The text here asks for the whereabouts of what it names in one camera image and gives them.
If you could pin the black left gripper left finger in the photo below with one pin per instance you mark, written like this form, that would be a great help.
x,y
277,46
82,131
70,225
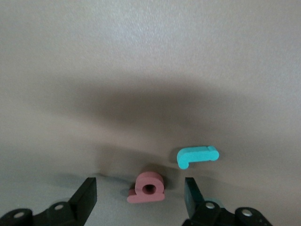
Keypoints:
x,y
70,214

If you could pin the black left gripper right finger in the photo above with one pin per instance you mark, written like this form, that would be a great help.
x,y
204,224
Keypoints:
x,y
204,216

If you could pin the teal foam letter l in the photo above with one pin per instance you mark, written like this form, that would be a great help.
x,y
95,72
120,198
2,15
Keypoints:
x,y
188,156

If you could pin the pink foam letter a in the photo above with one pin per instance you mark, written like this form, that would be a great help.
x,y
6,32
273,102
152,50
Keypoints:
x,y
141,199

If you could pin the brown table cover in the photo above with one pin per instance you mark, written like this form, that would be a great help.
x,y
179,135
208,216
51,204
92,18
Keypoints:
x,y
141,58

